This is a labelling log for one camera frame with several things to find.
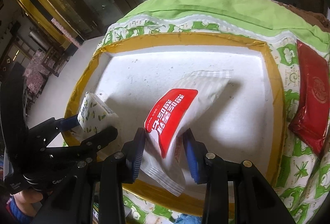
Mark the white lemon print tissue pack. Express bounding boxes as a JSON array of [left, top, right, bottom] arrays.
[[74, 93, 120, 142]]

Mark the person's left hand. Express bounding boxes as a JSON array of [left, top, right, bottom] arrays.
[[13, 189, 43, 217]]

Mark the white red label snack bag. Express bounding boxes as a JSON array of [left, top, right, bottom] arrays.
[[141, 70, 232, 197]]

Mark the blue cloth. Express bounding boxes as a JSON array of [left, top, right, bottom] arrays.
[[174, 213, 202, 224]]

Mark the white foam tray gold rim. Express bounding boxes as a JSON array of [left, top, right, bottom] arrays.
[[63, 32, 286, 216]]

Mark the green white patterned quilt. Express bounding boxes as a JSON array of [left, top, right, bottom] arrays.
[[61, 0, 330, 224]]

